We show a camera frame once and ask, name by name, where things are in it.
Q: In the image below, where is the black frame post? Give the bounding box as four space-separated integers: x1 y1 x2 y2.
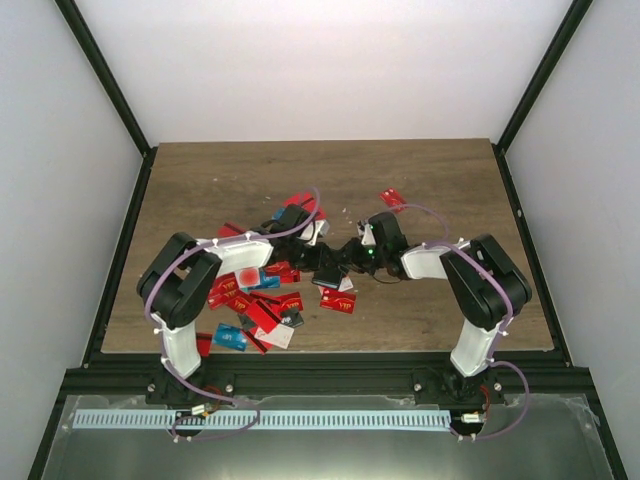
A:
492 0 595 151
53 0 153 156

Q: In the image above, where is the white card front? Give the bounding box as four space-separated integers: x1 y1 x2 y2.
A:
254 325 295 349

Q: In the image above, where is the black front frame rail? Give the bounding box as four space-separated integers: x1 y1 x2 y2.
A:
59 351 595 406

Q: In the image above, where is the blue card front left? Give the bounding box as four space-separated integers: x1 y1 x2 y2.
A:
213 323 247 352

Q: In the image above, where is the black frame post right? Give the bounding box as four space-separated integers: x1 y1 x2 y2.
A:
492 0 595 151

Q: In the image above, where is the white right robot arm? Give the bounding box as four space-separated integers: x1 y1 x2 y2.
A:
336 212 532 403

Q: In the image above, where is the light blue slotted cable duct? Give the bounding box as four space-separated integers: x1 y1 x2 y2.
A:
71 409 451 432

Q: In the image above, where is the white red circle card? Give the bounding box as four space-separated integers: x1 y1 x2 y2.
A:
235 267 262 289

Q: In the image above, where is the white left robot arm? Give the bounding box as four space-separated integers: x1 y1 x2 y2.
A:
136 200 345 404

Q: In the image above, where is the red VIP card left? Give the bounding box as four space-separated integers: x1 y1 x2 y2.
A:
207 273 239 310

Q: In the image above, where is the black frame post left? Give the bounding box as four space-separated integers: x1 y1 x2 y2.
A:
53 0 153 156

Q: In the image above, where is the black card holder wallet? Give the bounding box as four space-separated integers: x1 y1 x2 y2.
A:
311 265 349 290

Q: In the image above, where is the lone red VIP card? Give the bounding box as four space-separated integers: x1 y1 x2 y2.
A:
379 188 406 213

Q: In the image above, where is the red striped card top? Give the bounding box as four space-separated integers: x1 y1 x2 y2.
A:
284 191 315 208

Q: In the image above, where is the red striped card left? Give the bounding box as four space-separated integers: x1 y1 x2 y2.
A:
217 222 246 238

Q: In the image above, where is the red VIP card centre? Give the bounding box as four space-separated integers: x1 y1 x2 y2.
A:
320 291 356 314

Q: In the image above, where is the red striped card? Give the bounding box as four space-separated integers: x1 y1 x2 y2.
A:
217 222 246 238
284 191 315 208

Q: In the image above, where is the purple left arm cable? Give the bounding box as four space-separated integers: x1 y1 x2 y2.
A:
143 186 322 444

